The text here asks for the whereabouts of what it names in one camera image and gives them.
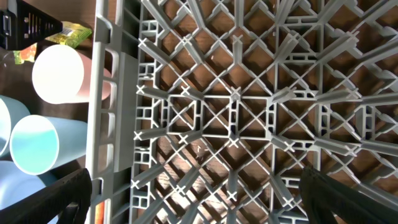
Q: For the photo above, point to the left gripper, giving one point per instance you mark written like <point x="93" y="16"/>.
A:
<point x="33" y="25"/>

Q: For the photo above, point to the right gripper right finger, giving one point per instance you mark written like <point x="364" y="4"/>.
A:
<point x="323" y="197"/>

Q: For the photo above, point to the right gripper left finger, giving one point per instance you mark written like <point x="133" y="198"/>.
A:
<point x="68" y="199"/>

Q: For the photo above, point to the yellow green snack wrapper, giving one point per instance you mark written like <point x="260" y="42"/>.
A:
<point x="71" y="35"/>

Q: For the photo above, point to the dark blue plate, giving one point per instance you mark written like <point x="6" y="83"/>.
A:
<point x="16" y="185"/>

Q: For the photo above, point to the light blue bowl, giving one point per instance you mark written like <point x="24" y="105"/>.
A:
<point x="12" y="111"/>

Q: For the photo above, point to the grey dishwasher rack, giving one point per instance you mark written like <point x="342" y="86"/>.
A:
<point x="208" y="111"/>

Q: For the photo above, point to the orange carrot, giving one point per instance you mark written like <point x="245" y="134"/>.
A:
<point x="99" y="213"/>

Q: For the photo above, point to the pink cup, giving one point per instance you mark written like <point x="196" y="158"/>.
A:
<point x="62" y="75"/>

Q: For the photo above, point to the light blue cup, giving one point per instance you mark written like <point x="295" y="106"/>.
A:
<point x="39" y="144"/>

